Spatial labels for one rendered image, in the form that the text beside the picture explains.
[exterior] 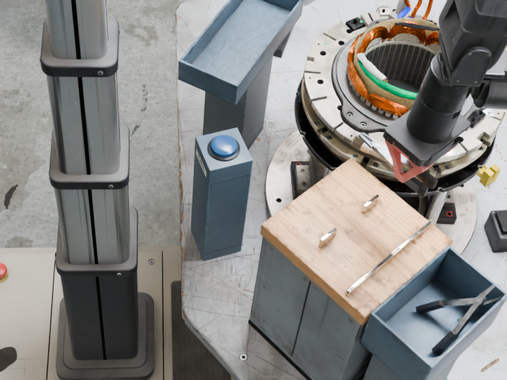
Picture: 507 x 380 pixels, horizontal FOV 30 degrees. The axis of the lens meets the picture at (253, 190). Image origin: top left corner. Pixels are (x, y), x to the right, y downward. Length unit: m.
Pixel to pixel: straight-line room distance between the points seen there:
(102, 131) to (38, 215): 1.20
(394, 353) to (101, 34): 0.60
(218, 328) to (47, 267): 0.77
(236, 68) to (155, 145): 1.24
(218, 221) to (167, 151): 1.25
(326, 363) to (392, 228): 0.24
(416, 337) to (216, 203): 0.38
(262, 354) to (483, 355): 0.37
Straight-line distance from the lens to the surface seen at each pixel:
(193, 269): 1.63
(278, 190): 1.71
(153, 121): 2.86
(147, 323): 2.13
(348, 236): 1.34
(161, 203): 2.67
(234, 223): 1.57
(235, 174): 1.46
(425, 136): 1.18
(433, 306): 1.37
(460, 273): 1.39
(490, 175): 1.81
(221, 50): 1.61
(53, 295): 2.22
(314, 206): 1.37
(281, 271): 1.38
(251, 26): 1.66
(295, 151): 1.77
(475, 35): 1.06
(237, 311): 1.59
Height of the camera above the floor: 2.16
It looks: 53 degrees down
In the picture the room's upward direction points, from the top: 8 degrees clockwise
